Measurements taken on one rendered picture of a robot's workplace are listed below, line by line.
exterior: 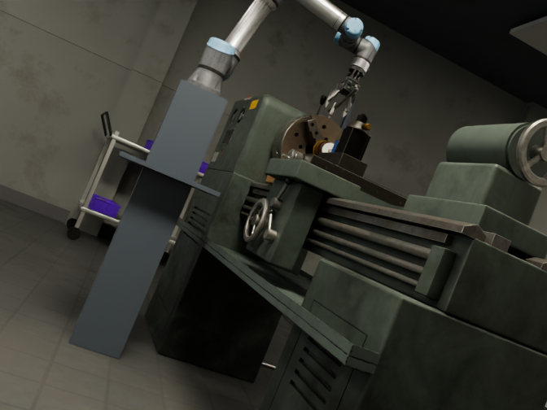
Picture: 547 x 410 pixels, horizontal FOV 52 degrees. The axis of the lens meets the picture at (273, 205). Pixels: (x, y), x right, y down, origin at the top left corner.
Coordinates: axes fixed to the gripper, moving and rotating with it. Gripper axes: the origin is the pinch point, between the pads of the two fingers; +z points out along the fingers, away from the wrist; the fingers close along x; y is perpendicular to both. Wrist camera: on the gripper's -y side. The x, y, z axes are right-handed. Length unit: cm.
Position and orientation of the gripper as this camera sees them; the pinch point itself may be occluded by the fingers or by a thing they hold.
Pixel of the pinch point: (334, 111)
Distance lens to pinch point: 250.5
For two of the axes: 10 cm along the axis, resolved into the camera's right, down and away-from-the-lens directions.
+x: 8.6, 4.8, 1.7
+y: 1.8, 0.2, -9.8
